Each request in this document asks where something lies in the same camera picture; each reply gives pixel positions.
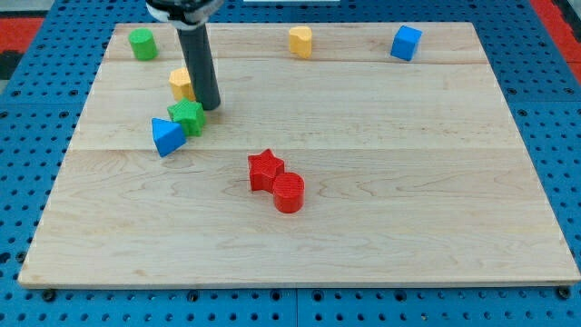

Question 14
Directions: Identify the yellow hexagon block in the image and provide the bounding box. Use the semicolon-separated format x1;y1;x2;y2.
169;67;196;101

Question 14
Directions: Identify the wooden board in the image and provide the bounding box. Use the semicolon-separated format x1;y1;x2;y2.
18;23;580;290

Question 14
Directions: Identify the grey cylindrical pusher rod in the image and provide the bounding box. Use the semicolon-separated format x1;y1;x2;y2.
178;25;222;111

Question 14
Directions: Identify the blue cube block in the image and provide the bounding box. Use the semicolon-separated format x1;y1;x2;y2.
390;25;423;61

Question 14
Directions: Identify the green star block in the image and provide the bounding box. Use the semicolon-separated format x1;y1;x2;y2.
167;98;206;136

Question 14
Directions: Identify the red star block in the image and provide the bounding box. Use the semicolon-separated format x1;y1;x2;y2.
247;149;285;193

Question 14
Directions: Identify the red cylinder block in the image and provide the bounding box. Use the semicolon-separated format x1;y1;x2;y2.
272;173;305;213

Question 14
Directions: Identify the blue triangle block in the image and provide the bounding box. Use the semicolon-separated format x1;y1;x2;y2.
152;118;186;157

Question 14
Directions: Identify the green cylinder block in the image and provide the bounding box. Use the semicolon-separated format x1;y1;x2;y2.
128;27;158;61

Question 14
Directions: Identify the yellow heart block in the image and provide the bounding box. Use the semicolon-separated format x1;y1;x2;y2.
288;25;312;59

